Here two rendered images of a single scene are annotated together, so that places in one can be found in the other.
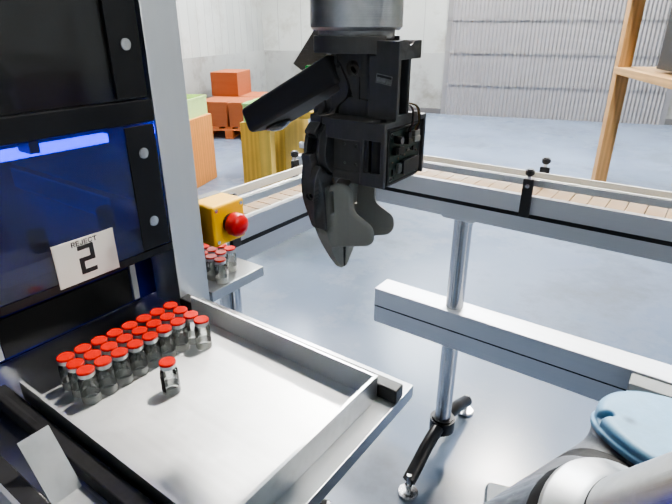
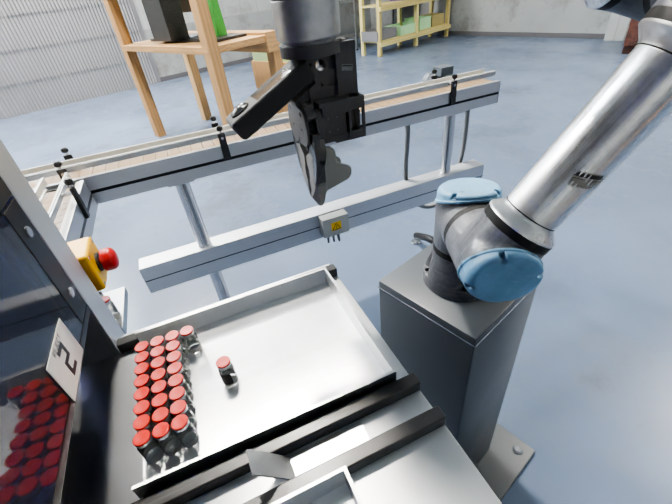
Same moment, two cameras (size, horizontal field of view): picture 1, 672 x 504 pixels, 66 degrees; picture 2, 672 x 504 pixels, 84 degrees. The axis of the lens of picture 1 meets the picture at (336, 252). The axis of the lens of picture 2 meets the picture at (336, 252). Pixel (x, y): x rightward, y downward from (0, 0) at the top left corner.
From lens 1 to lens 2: 43 cm
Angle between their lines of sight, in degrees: 49
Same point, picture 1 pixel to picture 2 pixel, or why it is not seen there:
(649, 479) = (541, 181)
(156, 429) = (265, 398)
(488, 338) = (239, 248)
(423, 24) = not seen: outside the picture
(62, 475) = (280, 462)
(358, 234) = (342, 174)
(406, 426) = not seen: hidden behind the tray
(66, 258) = (59, 370)
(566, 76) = (69, 62)
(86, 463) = (280, 442)
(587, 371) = (298, 230)
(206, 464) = (321, 374)
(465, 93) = not seen: outside the picture
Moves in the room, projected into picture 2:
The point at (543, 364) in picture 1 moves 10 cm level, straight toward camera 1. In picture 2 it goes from (276, 241) to (287, 252)
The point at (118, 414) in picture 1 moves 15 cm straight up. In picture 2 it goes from (227, 421) to (191, 350)
